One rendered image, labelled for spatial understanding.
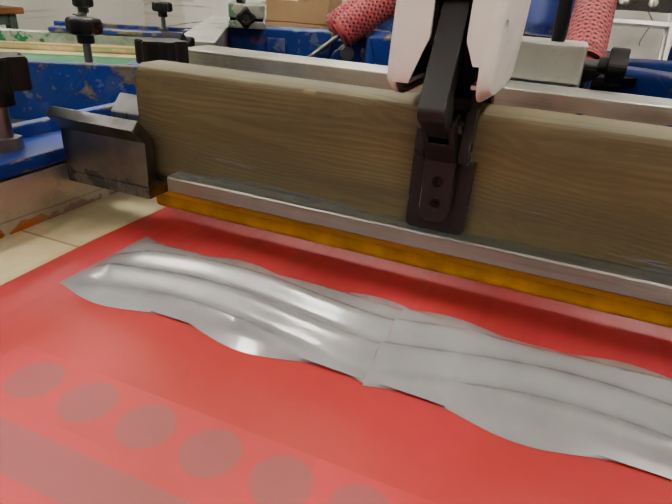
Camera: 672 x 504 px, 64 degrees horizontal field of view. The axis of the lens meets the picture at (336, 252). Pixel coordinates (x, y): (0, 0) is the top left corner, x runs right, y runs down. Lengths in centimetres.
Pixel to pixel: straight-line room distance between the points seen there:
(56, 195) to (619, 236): 35
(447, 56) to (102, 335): 20
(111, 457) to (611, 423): 19
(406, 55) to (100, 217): 25
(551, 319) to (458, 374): 8
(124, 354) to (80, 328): 3
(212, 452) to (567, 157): 20
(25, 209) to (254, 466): 26
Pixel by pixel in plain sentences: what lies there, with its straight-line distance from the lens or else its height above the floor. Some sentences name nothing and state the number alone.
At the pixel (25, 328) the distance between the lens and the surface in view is 30.
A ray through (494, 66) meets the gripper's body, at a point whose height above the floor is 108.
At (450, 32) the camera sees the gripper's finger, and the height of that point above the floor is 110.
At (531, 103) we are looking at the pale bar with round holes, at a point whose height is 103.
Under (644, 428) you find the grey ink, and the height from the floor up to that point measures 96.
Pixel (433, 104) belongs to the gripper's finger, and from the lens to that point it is 23.
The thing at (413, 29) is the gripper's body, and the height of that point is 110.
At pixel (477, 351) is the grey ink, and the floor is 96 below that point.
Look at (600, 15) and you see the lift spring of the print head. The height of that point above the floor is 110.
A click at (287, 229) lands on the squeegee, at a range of 35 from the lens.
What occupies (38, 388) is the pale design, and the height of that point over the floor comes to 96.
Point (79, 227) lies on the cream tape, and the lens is 40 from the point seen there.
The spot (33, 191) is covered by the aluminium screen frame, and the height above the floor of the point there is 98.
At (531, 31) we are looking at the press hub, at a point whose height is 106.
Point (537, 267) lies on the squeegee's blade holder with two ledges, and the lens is 29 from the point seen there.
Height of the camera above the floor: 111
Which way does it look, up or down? 26 degrees down
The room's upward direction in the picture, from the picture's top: 4 degrees clockwise
